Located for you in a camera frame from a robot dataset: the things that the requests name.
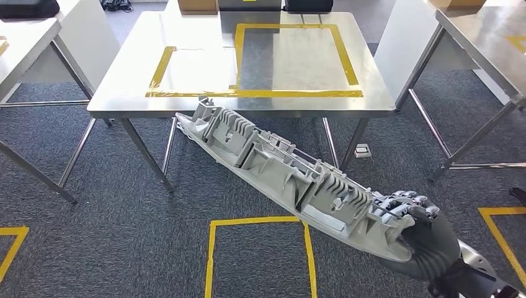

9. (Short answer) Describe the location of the brown cardboard box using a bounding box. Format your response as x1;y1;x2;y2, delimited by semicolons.
177;0;218;16
427;0;486;11

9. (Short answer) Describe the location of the floor outlet plate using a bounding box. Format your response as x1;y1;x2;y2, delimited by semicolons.
354;143;373;160

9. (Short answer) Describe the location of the stainless steel table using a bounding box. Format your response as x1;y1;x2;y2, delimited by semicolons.
0;17;114;205
396;4;526;183
87;10;398;194

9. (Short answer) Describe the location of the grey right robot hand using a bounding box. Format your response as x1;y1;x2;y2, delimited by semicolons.
372;190;462;283

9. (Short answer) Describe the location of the black cable bundle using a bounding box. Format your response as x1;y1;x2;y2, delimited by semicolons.
100;0;133;12

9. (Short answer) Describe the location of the white desk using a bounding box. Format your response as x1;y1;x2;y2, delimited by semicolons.
373;0;514;111
53;0;121;96

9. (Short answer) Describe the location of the large yellow tape rectangle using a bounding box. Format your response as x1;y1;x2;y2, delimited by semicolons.
145;23;365;99

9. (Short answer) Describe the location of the grey plastic wheel hubcap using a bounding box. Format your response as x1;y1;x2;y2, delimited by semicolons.
174;95;416;264

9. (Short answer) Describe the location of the black bag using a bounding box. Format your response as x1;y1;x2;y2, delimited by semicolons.
0;0;61;20

